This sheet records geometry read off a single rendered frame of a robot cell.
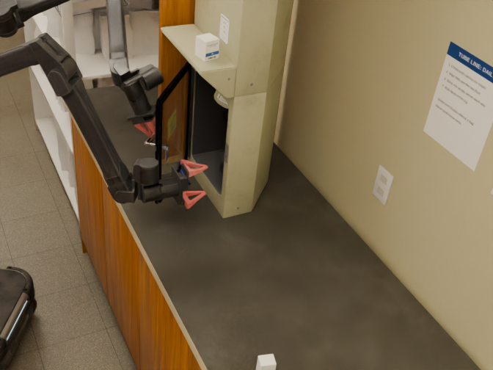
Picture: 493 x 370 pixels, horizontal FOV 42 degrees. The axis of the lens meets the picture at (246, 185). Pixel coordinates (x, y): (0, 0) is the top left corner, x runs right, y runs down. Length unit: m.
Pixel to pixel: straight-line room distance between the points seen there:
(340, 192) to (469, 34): 0.82
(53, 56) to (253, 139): 0.68
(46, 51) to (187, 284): 0.78
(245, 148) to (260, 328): 0.57
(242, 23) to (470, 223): 0.83
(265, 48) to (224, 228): 0.63
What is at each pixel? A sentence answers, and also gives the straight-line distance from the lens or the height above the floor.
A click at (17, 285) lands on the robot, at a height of 0.24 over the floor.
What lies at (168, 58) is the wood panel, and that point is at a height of 1.37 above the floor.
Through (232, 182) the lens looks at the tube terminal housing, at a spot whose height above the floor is 1.09.
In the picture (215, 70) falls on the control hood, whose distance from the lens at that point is 1.84.
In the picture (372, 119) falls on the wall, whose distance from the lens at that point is 2.07.
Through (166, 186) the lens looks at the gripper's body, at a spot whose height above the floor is 1.22.
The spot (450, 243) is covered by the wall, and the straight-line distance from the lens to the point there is 1.91.
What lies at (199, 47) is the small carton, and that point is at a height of 1.54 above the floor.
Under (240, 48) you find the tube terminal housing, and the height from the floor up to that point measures 1.57.
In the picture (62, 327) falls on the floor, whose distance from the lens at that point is 3.11.
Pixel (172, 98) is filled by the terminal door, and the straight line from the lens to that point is 2.04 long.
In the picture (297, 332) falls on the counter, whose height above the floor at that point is 0.94.
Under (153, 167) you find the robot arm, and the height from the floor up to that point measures 1.29.
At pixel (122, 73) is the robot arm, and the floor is 1.40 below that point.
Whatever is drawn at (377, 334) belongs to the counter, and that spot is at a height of 0.94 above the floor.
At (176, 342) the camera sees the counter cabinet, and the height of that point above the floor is 0.72.
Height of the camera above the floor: 2.34
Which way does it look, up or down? 37 degrees down
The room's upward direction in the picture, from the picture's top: 7 degrees clockwise
